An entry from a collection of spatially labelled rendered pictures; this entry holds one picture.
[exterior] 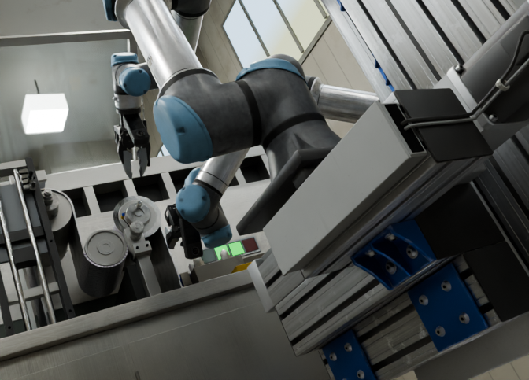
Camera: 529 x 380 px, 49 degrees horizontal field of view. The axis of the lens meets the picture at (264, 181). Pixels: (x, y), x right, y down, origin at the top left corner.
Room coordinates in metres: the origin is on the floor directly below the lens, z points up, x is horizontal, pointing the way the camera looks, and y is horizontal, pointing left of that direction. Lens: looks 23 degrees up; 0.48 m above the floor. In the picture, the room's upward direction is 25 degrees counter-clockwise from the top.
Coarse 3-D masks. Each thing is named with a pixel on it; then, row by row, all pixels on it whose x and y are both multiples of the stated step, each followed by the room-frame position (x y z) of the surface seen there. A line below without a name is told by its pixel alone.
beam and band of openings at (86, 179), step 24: (96, 168) 1.92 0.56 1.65; (120, 168) 1.96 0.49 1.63; (168, 168) 2.05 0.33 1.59; (192, 168) 2.11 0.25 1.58; (240, 168) 2.29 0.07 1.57; (264, 168) 2.28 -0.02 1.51; (72, 192) 1.88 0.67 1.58; (96, 192) 1.96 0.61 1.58; (120, 192) 2.02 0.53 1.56; (144, 192) 2.07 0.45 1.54; (168, 192) 2.04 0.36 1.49; (96, 216) 1.89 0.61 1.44
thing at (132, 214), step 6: (132, 204) 1.60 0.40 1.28; (126, 210) 1.59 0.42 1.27; (132, 210) 1.60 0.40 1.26; (138, 210) 1.60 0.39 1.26; (144, 210) 1.61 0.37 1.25; (126, 216) 1.59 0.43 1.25; (132, 216) 1.59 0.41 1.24; (138, 216) 1.60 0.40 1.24; (144, 216) 1.61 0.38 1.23; (144, 222) 1.61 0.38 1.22
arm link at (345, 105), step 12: (312, 84) 1.27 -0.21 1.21; (324, 84) 1.31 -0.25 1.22; (324, 96) 1.29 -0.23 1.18; (336, 96) 1.28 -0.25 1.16; (348, 96) 1.28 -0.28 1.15; (360, 96) 1.28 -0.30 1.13; (372, 96) 1.29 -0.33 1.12; (324, 108) 1.30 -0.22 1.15; (336, 108) 1.30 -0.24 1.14; (348, 108) 1.29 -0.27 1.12; (360, 108) 1.29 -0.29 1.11; (348, 120) 1.33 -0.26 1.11
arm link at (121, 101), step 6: (120, 96) 1.35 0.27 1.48; (126, 96) 1.35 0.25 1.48; (132, 96) 1.36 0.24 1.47; (138, 96) 1.37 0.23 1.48; (120, 102) 1.36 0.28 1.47; (126, 102) 1.36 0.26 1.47; (132, 102) 1.37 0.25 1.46; (138, 102) 1.38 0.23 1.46; (120, 108) 1.37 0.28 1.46; (126, 108) 1.37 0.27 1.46; (132, 108) 1.38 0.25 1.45; (138, 108) 1.40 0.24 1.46
